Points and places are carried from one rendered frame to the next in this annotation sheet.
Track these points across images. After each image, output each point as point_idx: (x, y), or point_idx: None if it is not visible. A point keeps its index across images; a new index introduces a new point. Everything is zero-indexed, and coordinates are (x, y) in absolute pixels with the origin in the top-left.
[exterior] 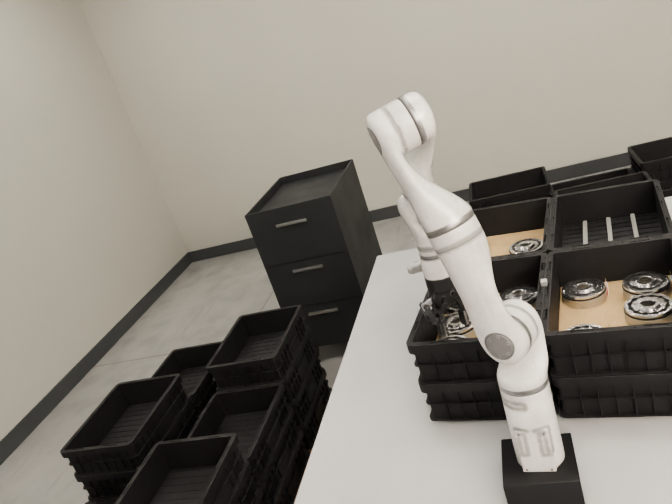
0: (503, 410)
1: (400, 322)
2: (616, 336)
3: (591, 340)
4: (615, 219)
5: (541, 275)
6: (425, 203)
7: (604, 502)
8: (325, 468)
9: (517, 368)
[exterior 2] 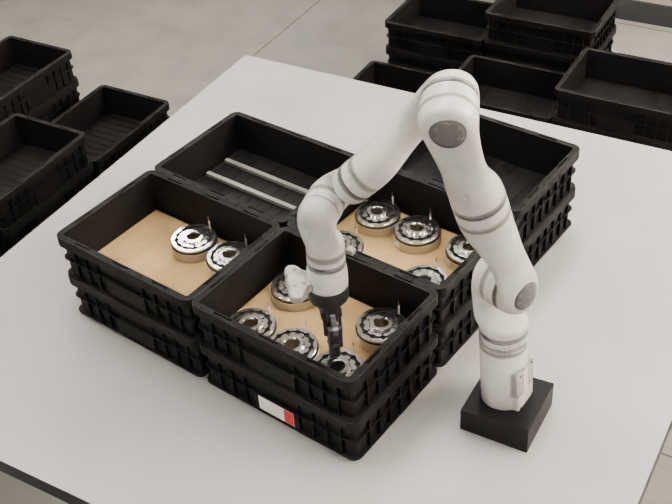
0: (405, 396)
1: (102, 424)
2: (479, 257)
3: (467, 272)
4: (214, 171)
5: None
6: (492, 182)
7: (555, 392)
8: None
9: (508, 315)
